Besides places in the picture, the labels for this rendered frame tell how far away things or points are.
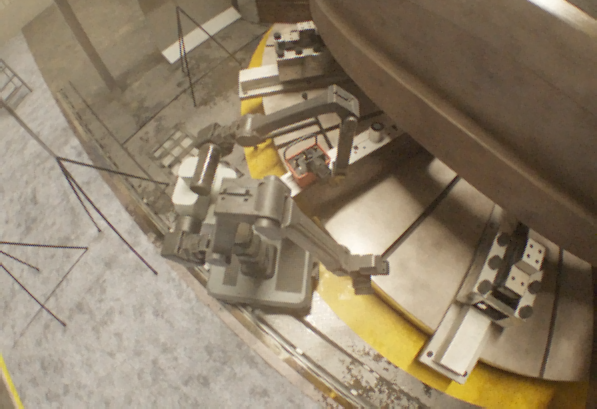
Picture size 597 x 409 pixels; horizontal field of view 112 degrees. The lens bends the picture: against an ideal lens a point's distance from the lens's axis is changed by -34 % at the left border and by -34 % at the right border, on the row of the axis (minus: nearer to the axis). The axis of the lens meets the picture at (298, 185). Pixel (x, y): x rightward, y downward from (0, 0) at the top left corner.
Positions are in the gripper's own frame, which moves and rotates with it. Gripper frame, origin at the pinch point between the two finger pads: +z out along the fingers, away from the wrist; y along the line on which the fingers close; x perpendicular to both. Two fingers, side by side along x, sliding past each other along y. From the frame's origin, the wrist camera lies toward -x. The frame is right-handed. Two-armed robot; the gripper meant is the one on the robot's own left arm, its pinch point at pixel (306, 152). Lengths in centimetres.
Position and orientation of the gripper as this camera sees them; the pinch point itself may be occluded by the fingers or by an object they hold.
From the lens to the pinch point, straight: 146.5
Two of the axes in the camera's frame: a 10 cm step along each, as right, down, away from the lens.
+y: 8.5, -4.9, 1.9
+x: -2.1, -6.5, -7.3
